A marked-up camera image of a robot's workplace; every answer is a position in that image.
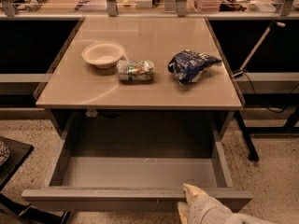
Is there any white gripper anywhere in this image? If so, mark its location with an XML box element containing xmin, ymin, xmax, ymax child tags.
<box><xmin>178</xmin><ymin>184</ymin><xmax>233</xmax><ymax>224</ymax></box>

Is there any grey top drawer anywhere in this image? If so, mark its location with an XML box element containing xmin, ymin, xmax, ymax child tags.
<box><xmin>22</xmin><ymin>111</ymin><xmax>252</xmax><ymax>212</ymax></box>

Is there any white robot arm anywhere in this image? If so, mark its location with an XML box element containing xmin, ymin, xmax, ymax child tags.
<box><xmin>178</xmin><ymin>184</ymin><xmax>275</xmax><ymax>224</ymax></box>

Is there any grey drawer cabinet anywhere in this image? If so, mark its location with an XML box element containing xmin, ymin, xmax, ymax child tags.
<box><xmin>33</xmin><ymin>15</ymin><xmax>246</xmax><ymax>142</ymax></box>

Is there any black stand leg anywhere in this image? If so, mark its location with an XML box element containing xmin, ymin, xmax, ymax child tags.
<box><xmin>235</xmin><ymin>111</ymin><xmax>260</xmax><ymax>162</ymax></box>

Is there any blue chip bag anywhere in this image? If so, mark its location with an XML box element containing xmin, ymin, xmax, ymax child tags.
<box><xmin>167</xmin><ymin>49</ymin><xmax>221</xmax><ymax>85</ymax></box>

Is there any green white snack packet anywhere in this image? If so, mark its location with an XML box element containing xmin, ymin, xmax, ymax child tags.
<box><xmin>117</xmin><ymin>60</ymin><xmax>154</xmax><ymax>81</ymax></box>

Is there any white paper bowl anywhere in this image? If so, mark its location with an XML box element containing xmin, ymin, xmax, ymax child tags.
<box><xmin>81</xmin><ymin>41</ymin><xmax>126</xmax><ymax>69</ymax></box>

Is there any black side table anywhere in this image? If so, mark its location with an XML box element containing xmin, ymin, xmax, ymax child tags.
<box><xmin>0</xmin><ymin>136</ymin><xmax>71</xmax><ymax>224</ymax></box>

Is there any patterned plate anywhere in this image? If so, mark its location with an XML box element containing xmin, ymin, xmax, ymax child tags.
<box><xmin>0</xmin><ymin>140</ymin><xmax>10</xmax><ymax>166</ymax></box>

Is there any dark clutter pile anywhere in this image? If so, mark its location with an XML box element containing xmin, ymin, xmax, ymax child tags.
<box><xmin>220</xmin><ymin>0</ymin><xmax>250</xmax><ymax>11</ymax></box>

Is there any white rod with cable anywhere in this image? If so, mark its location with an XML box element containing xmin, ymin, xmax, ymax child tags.
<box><xmin>232</xmin><ymin>20</ymin><xmax>287</xmax><ymax>78</ymax></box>

